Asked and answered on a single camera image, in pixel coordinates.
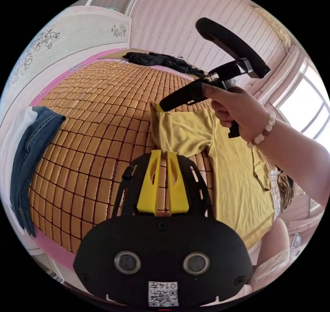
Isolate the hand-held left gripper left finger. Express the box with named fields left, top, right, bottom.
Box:
left=136, top=149, right=162, bottom=214

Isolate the person's right hand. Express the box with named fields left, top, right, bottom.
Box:
left=202, top=83, right=275, bottom=145

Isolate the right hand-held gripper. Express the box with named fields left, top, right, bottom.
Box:
left=155, top=58, right=253, bottom=139

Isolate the pile of black clothes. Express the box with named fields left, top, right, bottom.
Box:
left=122, top=52, right=207, bottom=78

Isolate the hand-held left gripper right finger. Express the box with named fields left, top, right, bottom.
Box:
left=166, top=151, right=189, bottom=215

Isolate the pile of clothes with jeans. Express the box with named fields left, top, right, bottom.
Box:
left=2, top=105, right=66, bottom=238

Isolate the person's right forearm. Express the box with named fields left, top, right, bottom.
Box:
left=246, top=110, right=330, bottom=208

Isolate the window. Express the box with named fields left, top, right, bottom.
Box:
left=273, top=58, right=329, bottom=143

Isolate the bed with woven mat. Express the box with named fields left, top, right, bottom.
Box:
left=25, top=48, right=282, bottom=272

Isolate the white flowered cupboard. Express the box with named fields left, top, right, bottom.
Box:
left=0, top=5, right=132, bottom=127

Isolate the yellow short sleeve shirt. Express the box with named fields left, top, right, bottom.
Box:
left=150, top=101, right=277, bottom=251

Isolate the person's body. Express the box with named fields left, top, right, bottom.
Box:
left=251, top=217, right=302, bottom=293

